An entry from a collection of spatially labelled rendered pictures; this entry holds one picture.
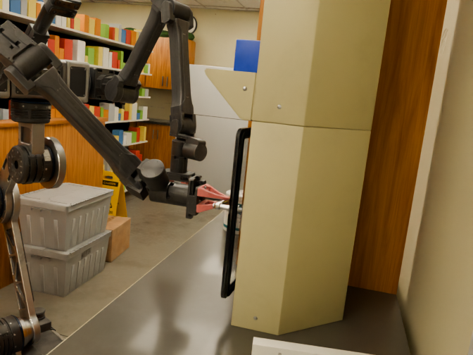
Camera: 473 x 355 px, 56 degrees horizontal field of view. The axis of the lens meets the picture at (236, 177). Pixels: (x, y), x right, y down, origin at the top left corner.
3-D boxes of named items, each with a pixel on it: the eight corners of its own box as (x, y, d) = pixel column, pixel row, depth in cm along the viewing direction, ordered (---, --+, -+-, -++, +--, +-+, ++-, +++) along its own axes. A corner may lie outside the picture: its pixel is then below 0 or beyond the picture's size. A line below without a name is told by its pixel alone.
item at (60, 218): (113, 229, 350) (115, 189, 344) (66, 254, 293) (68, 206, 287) (67, 221, 360) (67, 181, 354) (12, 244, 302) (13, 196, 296)
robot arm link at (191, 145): (190, 120, 152) (171, 118, 146) (215, 125, 145) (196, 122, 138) (185, 155, 154) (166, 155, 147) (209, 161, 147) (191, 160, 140)
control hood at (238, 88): (276, 117, 125) (280, 80, 124) (251, 120, 94) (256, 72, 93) (236, 113, 128) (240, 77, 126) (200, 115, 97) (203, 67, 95)
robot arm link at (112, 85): (176, -8, 156) (153, -18, 149) (196, 12, 150) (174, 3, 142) (124, 96, 176) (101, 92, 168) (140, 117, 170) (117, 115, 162)
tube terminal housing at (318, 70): (343, 291, 128) (386, 10, 114) (341, 349, 97) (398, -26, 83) (258, 275, 134) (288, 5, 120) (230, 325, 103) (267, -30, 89)
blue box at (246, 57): (276, 80, 123) (280, 46, 121) (270, 78, 113) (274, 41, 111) (241, 77, 125) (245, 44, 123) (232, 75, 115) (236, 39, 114)
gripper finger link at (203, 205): (226, 188, 107) (190, 183, 109) (224, 217, 108) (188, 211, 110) (234, 184, 113) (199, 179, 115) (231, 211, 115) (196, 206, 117)
